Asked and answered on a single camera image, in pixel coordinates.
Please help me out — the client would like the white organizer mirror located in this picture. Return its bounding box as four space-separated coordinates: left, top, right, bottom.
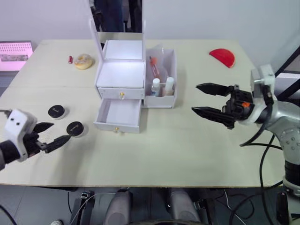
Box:
89 0 148 62

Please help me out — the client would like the clear bottle white cap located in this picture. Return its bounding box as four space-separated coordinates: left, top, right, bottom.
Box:
151 78 161 97

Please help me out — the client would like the black bracket with connector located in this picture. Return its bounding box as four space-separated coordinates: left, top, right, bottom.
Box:
70 190 95 225

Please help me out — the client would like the pink patterned box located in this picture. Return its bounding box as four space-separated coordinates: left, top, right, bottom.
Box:
0 41 33 71

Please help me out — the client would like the beige bottle white cap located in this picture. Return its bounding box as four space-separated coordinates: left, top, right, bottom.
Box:
164 76 175 97

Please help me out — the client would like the black metal frame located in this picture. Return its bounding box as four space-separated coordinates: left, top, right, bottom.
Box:
274 43 300 75

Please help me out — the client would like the grey rounded shape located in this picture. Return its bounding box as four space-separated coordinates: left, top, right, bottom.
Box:
105 187 132 225
167 187 201 222

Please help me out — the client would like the glazed toy donut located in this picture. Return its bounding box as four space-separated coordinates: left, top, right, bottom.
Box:
74 53 94 70

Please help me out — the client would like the black floor cable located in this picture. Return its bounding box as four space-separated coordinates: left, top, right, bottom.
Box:
224 189 258 221

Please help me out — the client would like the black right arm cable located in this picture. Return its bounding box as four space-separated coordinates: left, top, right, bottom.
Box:
239 84 285 188

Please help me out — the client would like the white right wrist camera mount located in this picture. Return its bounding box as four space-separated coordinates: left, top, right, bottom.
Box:
247 64 278 125

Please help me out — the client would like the white makeup organizer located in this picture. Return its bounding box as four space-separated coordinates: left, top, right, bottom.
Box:
93 39 176 135

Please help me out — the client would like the red semicircular slice toy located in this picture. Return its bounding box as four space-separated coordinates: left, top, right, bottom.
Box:
209 48 236 69

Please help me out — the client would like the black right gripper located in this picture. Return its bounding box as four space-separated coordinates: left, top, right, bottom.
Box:
191 82 255 130

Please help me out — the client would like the round black compact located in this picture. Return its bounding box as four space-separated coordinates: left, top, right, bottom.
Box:
66 120 85 137
47 105 68 120

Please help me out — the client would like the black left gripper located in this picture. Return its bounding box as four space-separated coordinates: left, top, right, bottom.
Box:
23 121 72 158

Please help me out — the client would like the white drawer with gold knob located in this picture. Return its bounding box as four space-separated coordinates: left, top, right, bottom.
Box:
97 87 144 100
93 98 143 135

